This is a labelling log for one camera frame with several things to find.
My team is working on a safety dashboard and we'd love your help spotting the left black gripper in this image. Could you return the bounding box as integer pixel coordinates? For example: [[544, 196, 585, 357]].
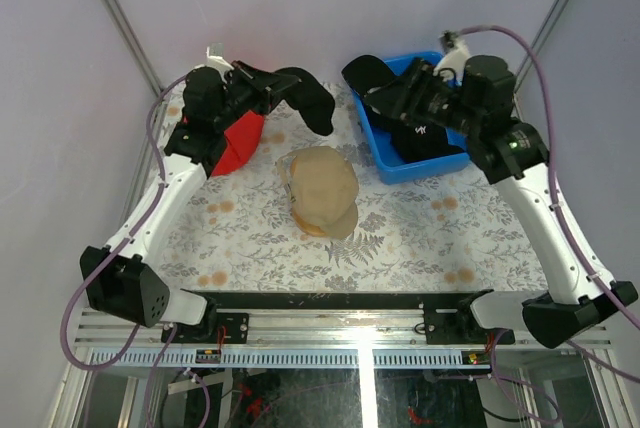
[[213, 61, 300, 133]]

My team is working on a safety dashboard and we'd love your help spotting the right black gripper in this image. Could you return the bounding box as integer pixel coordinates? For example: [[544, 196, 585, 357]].
[[364, 56, 482, 137]]

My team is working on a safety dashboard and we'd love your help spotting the black cap gold logo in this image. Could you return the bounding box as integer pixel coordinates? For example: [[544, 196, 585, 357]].
[[276, 67, 335, 136]]

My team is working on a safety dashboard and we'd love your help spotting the beige baseball cap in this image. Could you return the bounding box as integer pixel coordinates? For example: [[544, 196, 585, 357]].
[[275, 146, 359, 239]]

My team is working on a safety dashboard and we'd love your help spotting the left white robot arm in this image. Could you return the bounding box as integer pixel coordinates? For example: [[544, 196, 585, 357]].
[[80, 59, 301, 343]]

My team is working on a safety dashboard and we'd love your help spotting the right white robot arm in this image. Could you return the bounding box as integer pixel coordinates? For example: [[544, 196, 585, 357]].
[[362, 55, 639, 348]]

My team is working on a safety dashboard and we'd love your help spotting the black cap on bin rim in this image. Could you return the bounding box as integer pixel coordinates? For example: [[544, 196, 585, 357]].
[[341, 55, 405, 100]]

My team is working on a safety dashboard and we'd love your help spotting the black cap pink logo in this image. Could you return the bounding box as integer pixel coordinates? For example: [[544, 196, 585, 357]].
[[389, 121, 464, 164]]

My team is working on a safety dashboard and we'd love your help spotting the red cloth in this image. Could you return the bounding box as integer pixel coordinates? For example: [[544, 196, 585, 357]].
[[211, 111, 265, 176]]

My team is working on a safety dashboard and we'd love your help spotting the blue plastic bin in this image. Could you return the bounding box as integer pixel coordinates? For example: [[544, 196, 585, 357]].
[[349, 51, 470, 185]]

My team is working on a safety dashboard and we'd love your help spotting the floral table mat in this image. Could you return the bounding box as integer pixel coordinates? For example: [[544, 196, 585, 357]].
[[156, 84, 546, 292]]

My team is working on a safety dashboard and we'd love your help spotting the wooden hat stand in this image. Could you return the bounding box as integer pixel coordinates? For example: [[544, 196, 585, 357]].
[[292, 211, 328, 238]]

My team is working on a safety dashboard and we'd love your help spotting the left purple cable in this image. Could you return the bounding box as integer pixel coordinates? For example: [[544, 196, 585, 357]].
[[59, 75, 211, 428]]

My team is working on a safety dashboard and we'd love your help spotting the purple cable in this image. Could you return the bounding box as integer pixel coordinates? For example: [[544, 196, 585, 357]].
[[59, 75, 211, 428], [459, 24, 640, 427]]

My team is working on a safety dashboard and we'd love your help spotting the left aluminium frame post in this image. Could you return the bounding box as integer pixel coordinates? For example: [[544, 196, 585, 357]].
[[101, 0, 164, 95]]

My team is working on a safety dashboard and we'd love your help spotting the aluminium frame post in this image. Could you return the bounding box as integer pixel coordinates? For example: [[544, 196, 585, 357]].
[[101, 0, 164, 95], [514, 0, 601, 79]]

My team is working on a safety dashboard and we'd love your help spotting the right aluminium frame post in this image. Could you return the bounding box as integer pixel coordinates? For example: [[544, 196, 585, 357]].
[[514, 0, 601, 79]]

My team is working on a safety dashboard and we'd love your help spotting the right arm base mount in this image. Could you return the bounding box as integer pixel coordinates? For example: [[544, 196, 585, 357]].
[[419, 289, 502, 346]]

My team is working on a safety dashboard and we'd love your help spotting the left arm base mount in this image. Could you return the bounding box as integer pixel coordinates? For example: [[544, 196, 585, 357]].
[[172, 308, 250, 346]]

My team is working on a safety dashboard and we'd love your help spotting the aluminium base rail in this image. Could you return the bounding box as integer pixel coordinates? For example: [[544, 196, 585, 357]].
[[73, 308, 612, 349]]

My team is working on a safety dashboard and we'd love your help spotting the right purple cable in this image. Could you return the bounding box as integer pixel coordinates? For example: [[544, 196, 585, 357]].
[[459, 24, 640, 427]]

